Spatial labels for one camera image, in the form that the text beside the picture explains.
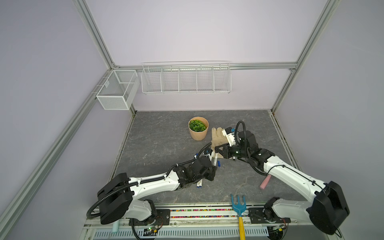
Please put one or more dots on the long white wire shelf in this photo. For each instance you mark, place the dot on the long white wire shelf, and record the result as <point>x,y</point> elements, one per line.
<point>187,77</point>

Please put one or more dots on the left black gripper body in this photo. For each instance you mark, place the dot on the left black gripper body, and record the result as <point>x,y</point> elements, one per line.
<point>209,174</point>

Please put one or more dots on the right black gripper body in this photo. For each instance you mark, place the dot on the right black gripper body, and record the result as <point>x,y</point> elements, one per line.
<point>236,151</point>

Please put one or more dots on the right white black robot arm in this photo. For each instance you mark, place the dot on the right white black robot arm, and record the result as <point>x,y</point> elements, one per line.
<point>324,206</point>

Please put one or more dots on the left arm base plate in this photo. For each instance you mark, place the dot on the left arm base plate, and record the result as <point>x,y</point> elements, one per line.
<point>161,218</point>

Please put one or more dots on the green artificial plant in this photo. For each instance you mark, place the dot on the green artificial plant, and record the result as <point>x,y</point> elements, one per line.
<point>197,126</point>

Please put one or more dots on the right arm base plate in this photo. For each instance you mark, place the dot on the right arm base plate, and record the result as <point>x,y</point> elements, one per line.
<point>260,215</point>

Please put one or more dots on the teal garden fork yellow handle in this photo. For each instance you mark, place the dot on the teal garden fork yellow handle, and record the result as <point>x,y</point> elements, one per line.
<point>239,208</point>

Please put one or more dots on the beige work glove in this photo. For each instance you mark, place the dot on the beige work glove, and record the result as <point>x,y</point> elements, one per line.
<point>219,137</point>

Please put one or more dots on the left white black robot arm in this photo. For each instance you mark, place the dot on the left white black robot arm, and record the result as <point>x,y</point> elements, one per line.
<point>123,195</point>

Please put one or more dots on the beige plant pot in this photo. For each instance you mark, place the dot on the beige plant pot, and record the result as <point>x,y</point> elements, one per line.
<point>201,135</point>

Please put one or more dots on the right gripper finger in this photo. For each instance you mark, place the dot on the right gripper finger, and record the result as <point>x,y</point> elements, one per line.
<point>221,147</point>
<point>220,154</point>

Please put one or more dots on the small white mesh basket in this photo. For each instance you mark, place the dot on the small white mesh basket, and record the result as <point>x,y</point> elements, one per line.
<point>119,90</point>

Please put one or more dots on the pink chalk block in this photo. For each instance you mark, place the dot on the pink chalk block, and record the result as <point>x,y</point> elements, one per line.
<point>265,182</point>

